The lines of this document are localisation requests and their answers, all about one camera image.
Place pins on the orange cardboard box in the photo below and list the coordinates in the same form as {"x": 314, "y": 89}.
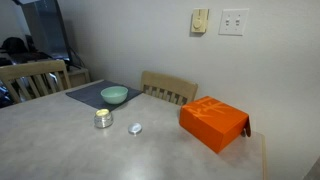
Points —
{"x": 213, "y": 125}

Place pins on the small wooden side cabinet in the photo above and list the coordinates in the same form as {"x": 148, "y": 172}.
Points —
{"x": 78, "y": 76}

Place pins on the beige wall thermostat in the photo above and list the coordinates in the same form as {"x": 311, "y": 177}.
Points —
{"x": 199, "y": 20}

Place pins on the black bag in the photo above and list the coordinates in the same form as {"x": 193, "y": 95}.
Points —
{"x": 13, "y": 45}

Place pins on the white double light switch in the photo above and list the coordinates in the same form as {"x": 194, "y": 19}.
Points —
{"x": 233, "y": 21}

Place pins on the silver candle can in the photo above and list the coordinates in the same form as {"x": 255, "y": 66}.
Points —
{"x": 103, "y": 120}

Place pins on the round silver lid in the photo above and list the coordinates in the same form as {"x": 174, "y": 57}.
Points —
{"x": 135, "y": 128}

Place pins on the dark grey placemat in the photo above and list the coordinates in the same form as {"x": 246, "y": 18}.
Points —
{"x": 86, "y": 95}

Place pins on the slatted wooden chair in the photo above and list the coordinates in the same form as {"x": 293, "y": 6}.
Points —
{"x": 168, "y": 84}
{"x": 33, "y": 69}

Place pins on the tall dark grey stand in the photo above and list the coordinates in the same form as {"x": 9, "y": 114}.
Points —
{"x": 46, "y": 26}

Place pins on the mint green bowl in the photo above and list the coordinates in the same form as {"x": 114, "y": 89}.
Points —
{"x": 114, "y": 95}

